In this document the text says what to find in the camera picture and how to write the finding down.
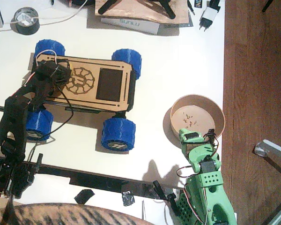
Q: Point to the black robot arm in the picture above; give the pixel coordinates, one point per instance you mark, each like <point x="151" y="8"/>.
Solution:
<point x="11" y="117"/>

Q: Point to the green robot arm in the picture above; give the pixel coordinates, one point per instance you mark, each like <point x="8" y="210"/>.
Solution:
<point x="210" y="192"/>

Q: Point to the round cardboard bowl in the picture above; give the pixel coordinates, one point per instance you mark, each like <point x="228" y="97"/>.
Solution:
<point x="196" y="112"/>

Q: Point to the blue rover wheel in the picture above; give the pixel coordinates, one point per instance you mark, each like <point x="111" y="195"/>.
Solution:
<point x="118" y="131"/>
<point x="128" y="58"/>
<point x="41" y="122"/>
<point x="49" y="47"/>

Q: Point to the wooden top rover body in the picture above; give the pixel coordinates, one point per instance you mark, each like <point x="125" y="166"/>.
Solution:
<point x="96" y="70"/>

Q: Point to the black tape roll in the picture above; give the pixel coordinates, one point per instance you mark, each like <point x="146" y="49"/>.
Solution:
<point x="25" y="30"/>

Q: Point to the white charger plug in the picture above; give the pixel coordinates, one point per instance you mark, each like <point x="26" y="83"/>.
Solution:
<point x="25" y="20"/>

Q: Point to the grey metal leg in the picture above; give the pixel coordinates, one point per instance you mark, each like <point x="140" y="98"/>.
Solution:
<point x="274" y="147"/>

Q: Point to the black stand leg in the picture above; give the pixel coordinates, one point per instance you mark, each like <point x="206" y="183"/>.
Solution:
<point x="169" y="11"/>
<point x="105" y="7"/>

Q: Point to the crumpled dark tape piece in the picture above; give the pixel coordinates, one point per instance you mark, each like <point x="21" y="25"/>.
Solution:
<point x="128" y="198"/>

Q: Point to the white SUNLU box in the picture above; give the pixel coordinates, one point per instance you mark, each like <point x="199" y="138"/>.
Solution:
<point x="131" y="24"/>

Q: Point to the black flat bar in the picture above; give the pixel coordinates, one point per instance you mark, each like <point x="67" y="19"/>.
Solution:
<point x="96" y="179"/>

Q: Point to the wooden board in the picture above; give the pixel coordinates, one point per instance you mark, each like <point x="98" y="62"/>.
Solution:
<point x="135" y="11"/>

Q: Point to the black tape piece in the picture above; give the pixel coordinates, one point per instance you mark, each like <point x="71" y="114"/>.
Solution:
<point x="84" y="196"/>

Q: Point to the white black power adapter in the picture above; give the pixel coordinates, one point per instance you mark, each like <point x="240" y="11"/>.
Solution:
<point x="209" y="14"/>

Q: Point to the black printed card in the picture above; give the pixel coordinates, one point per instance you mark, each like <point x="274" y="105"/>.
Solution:
<point x="197" y="3"/>

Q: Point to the striped brown surface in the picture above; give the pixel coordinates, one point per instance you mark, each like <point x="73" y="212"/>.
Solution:
<point x="61" y="215"/>

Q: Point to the black furniture leg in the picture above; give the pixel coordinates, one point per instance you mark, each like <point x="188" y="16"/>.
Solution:
<point x="267" y="5"/>

